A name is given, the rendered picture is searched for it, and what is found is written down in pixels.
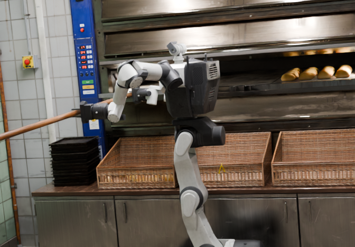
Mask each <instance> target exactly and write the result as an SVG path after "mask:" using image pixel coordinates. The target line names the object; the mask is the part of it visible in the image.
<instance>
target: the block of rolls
mask: <svg viewBox="0 0 355 247"><path fill-rule="evenodd" d="M351 72H352V68H351V67H350V66H349V65H342V66H341V67H340V68H339V69H338V70H337V72H336V73H335V69H334V68H333V67H332V66H326V67H324V68H323V69H322V70H321V71H320V72H319V70H318V68H316V67H310V68H308V69H306V70H305V71H303V72H302V70H301V69H299V68H294V69H292V70H290V71H289V72H287V73H285V74H283V75H282V77H281V80H282V81H293V80H295V79H296V78H297V77H298V78H299V80H311V79H313V78H314V77H315V76H316V75H317V78H318V79H329V78H331V77H332V75H333V74H334V73H335V77H336V78H346V77H349V76H350V74H351Z"/></svg>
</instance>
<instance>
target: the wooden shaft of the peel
mask: <svg viewBox="0 0 355 247"><path fill-rule="evenodd" d="M126 97H127V98H130V97H132V93H128V94H127V95H126ZM111 102H113V98H112V99H109V100H105V101H103V102H100V103H108V104H110V103H111ZM79 114H81V113H80V110H76V111H71V112H68V113H65V114H61V115H58V116H55V117H52V118H49V119H46V120H43V121H39V122H36V123H33V124H30V125H27V126H24V127H20V128H18V129H14V130H11V131H8V132H5V133H2V134H0V141H2V140H5V139H8V138H11V137H14V136H17V135H20V134H23V133H26V132H29V131H32V130H35V129H38V128H41V127H44V126H47V125H50V124H53V123H56V122H59V121H61V120H65V119H67V118H70V117H73V116H76V115H79Z"/></svg>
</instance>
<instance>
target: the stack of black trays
mask: <svg viewBox="0 0 355 247"><path fill-rule="evenodd" d="M97 138H99V136H82V137H71V138H61V139H59V140H57V141H55V142H53V143H50V144H49V146H51V147H50V148H51V150H50V151H49V152H51V154H50V155H51V158H52V160H51V161H52V163H51V164H50V165H52V167H51V168H53V170H52V171H53V174H52V175H53V178H54V180H53V181H54V183H53V185H54V186H55V187H62V186H89V185H91V184H92V183H93V182H95V181H96V180H97V173H96V166H97V165H99V163H100V159H101V158H99V157H100V156H101V155H99V153H100V152H99V150H100V149H99V148H98V147H99V145H98V144H99V143H100V142H98V140H99V139H97ZM52 171H51V172H52Z"/></svg>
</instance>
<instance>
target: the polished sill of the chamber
mask: <svg viewBox="0 0 355 247"><path fill-rule="evenodd" d="M349 85H355V78H352V79H335V80H317V81H299V82H290V83H272V84H255V85H237V86H220V87H219V89H218V93H228V92H247V91H257V90H275V89H293V88H312V87H330V86H349ZM158 96H164V94H161V95H158Z"/></svg>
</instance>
